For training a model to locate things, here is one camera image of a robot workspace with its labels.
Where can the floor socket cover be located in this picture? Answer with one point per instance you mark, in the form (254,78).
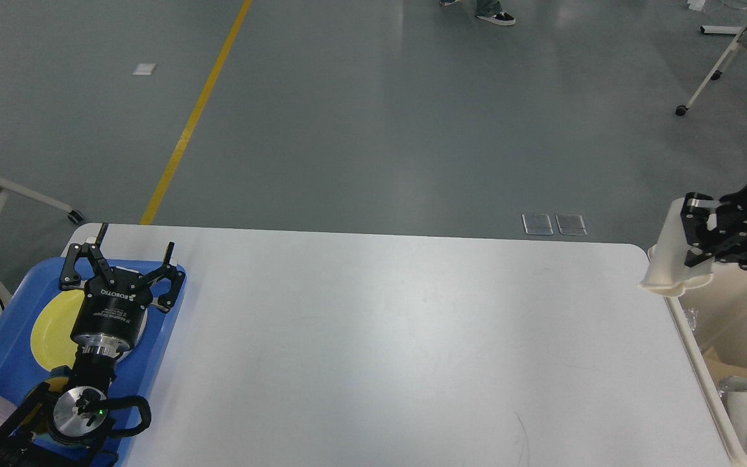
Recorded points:
(539,224)
(571,225)

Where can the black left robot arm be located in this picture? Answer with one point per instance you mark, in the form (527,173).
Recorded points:
(104,417)

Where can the upright-lying white paper cup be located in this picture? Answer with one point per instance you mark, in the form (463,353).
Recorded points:
(667,274)

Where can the black sneaker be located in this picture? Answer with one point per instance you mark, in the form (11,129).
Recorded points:
(501,18)

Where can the right floor socket cover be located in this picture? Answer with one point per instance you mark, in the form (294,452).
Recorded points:
(571,225)

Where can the beige plastic bin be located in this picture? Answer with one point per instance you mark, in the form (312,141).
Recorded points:
(715,316)

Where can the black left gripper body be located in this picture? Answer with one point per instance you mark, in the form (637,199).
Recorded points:
(111,314)

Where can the left floor socket cover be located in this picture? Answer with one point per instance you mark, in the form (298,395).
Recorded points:
(539,224)

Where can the yellow plastic plate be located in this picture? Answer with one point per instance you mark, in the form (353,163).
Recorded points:
(50,341)

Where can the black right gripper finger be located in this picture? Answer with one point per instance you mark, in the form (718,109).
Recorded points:
(709,224)
(726,247)

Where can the brown paper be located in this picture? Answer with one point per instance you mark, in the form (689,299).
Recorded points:
(725,377)

